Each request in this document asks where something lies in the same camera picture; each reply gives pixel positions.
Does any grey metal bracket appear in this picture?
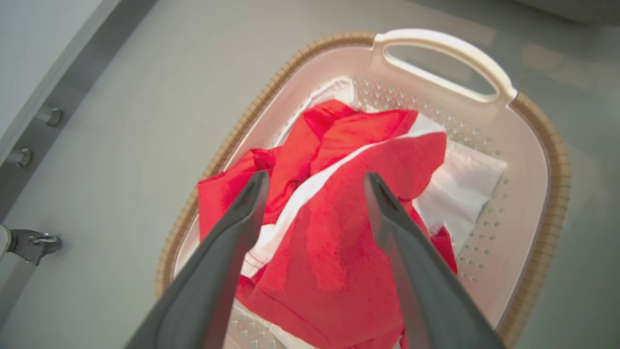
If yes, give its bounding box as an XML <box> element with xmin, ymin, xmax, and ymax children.
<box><xmin>0</xmin><ymin>225</ymin><xmax>62</xmax><ymax>266</ymax></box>

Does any white laundry basket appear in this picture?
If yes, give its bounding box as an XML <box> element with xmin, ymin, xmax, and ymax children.
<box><xmin>155</xmin><ymin>29</ymin><xmax>572</xmax><ymax>349</ymax></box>

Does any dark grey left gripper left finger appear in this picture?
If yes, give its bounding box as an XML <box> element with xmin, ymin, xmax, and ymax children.
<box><xmin>124</xmin><ymin>170</ymin><xmax>270</xmax><ymax>349</ymax></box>

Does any red garment with white stripe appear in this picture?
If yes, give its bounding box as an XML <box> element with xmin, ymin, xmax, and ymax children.
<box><xmin>197</xmin><ymin>99</ymin><xmax>458</xmax><ymax>349</ymax></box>

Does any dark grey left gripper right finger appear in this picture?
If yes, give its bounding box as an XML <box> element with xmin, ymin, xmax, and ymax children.
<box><xmin>364</xmin><ymin>172</ymin><xmax>507</xmax><ymax>349</ymax></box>

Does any white sofa base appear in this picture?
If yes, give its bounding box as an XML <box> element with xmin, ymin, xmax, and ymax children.
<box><xmin>0</xmin><ymin>0</ymin><xmax>122</xmax><ymax>165</ymax></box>

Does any metal sofa leg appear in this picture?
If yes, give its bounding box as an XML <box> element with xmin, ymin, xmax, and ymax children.
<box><xmin>35</xmin><ymin>106</ymin><xmax>62</xmax><ymax>127</ymax></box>
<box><xmin>5</xmin><ymin>148</ymin><xmax>33</xmax><ymax>169</ymax></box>

